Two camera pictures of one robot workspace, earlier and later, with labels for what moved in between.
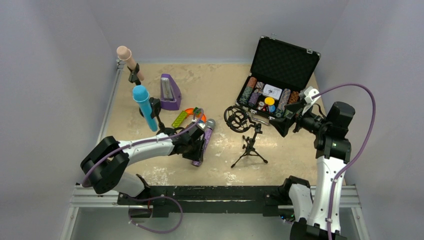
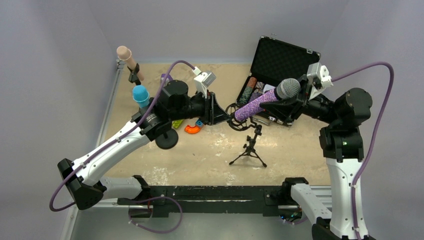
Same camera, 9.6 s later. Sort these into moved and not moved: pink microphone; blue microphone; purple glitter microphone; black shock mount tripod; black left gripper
Moved: purple glitter microphone; black left gripper
Not moved: pink microphone; black shock mount tripod; blue microphone
